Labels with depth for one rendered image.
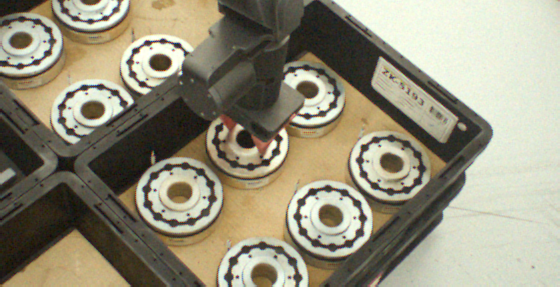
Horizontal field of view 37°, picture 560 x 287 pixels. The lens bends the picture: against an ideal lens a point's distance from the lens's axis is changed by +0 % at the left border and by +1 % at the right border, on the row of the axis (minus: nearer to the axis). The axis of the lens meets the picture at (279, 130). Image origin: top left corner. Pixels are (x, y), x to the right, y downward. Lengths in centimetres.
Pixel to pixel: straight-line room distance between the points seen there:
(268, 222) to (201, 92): 25
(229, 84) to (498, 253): 53
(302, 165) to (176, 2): 31
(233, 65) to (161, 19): 37
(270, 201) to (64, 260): 25
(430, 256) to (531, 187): 20
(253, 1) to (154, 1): 43
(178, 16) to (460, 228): 49
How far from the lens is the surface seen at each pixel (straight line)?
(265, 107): 93
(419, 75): 104
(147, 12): 119
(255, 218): 101
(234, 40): 83
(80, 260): 99
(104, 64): 114
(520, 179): 129
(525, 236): 124
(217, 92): 82
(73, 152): 95
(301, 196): 100
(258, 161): 102
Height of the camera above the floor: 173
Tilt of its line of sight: 56 degrees down
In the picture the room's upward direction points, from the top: 11 degrees clockwise
